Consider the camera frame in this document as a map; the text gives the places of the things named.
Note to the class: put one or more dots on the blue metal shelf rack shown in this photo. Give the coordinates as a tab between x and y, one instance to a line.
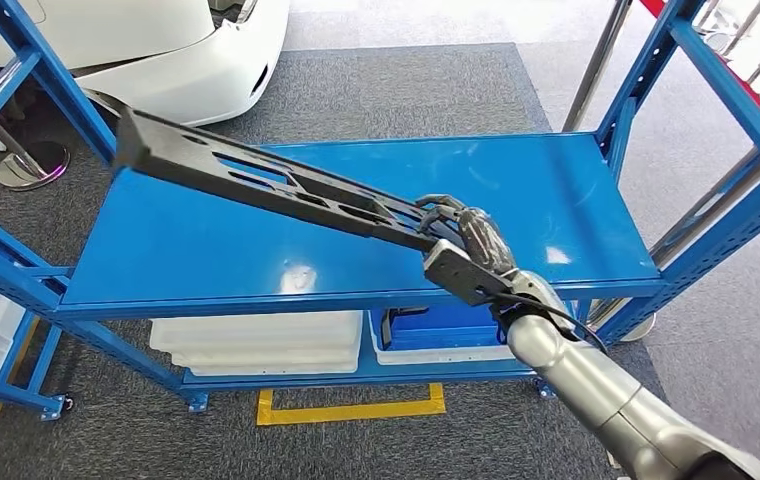
188	252
2	391

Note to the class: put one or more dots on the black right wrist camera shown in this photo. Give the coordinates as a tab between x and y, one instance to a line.
459	272

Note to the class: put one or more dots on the chrome stanchion post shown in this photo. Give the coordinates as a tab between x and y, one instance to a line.
642	328
598	60
29	173

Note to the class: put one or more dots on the yellow U-shaped floor tape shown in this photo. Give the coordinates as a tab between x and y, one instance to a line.
353	412

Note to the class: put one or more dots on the translucent white bin stack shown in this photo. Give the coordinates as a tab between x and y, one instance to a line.
254	341

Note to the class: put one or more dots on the black plastic panel part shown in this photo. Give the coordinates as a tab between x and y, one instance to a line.
174	156

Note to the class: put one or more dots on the white car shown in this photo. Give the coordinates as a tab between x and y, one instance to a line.
155	53

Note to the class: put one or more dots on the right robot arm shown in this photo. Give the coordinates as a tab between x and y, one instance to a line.
572	371

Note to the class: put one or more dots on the red barrier belt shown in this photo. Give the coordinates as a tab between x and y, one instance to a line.
652	5

